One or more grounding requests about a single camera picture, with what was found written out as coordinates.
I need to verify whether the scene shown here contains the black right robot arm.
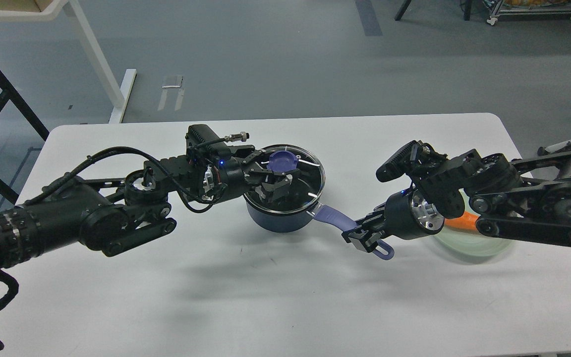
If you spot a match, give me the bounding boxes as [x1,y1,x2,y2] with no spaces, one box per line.
[342,140,571,258]

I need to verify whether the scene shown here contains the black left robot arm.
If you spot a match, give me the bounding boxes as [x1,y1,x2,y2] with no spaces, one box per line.
[0,124,301,350]

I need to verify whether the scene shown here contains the orange toy carrot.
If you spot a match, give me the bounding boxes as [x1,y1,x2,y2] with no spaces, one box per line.
[444,211,479,232]

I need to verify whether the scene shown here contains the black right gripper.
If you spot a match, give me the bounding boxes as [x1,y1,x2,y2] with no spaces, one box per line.
[342,189,445,254]

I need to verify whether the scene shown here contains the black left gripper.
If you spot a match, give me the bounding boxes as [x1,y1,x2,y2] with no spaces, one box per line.
[201,143,302,205]

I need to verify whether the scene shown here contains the glass lid purple knob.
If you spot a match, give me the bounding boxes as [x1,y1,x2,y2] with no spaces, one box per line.
[242,144,327,216]

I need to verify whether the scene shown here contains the dark blue saucepan purple handle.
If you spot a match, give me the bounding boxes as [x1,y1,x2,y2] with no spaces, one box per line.
[242,145,396,261]

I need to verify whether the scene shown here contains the white table frame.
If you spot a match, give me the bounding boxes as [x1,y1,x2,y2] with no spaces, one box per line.
[0,0,137,124]

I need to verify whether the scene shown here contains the pale green plate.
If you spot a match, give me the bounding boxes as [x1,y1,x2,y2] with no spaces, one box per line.
[433,226,514,258]

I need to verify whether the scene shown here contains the metal cart with casters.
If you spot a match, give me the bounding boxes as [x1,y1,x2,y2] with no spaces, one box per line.
[482,0,571,26]

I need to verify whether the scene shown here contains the black metal stand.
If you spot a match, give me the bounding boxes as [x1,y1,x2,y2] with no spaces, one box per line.
[394,0,478,22]

